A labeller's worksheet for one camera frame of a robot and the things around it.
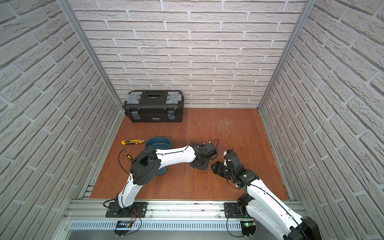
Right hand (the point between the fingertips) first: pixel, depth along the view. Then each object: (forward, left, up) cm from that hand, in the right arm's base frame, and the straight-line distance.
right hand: (216, 167), depth 82 cm
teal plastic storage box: (+21, +35, -4) cm, 41 cm away
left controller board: (-24, +49, -8) cm, 55 cm away
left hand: (+3, +6, -5) cm, 8 cm away
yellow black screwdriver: (+12, +53, -4) cm, 55 cm away
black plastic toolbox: (+41, +37, +11) cm, 56 cm away
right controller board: (-28, -12, -7) cm, 31 cm away
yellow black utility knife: (+23, +53, -3) cm, 58 cm away
